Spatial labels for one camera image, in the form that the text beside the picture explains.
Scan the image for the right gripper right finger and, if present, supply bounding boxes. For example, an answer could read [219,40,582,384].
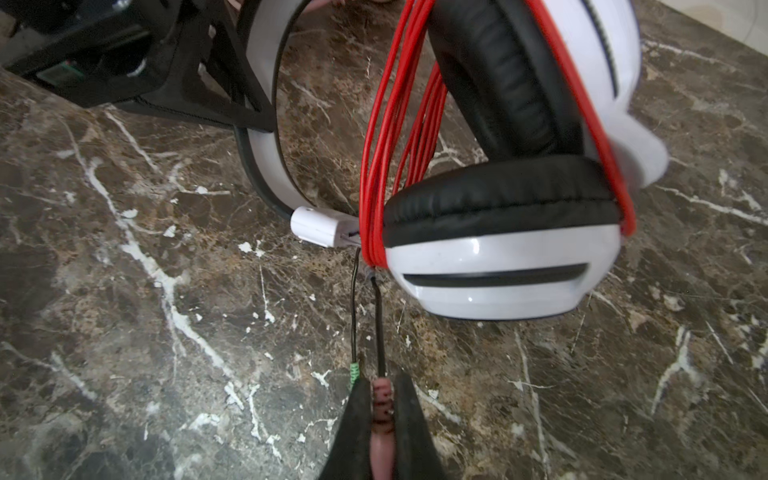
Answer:
[393,371,447,480]

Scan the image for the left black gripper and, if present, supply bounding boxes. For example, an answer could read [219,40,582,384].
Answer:
[1,1,276,133]

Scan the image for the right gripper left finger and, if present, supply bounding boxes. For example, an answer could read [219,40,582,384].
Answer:
[319,378,373,480]

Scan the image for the white black headphones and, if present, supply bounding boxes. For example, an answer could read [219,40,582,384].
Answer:
[236,1,669,321]

